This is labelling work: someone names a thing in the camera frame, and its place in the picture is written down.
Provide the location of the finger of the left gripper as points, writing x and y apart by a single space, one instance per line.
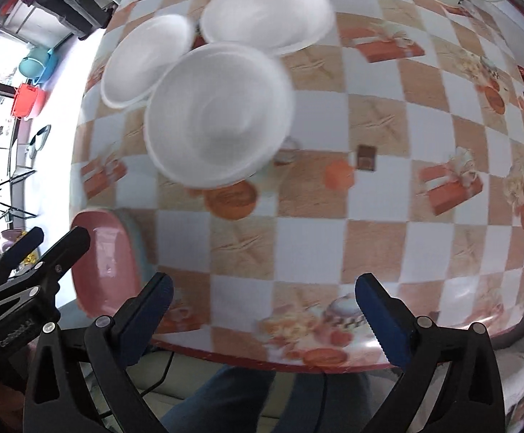
51 267
11 258

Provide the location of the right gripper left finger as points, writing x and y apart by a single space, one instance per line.
116 343

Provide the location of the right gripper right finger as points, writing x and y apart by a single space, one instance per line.
413 344

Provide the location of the pink square plate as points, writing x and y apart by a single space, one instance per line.
115 268

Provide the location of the person's blue jeans leg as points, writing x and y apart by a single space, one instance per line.
233 399

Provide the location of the red plastic basket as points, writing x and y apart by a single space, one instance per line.
28 101

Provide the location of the checkered patterned tablecloth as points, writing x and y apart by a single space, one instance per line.
405 160

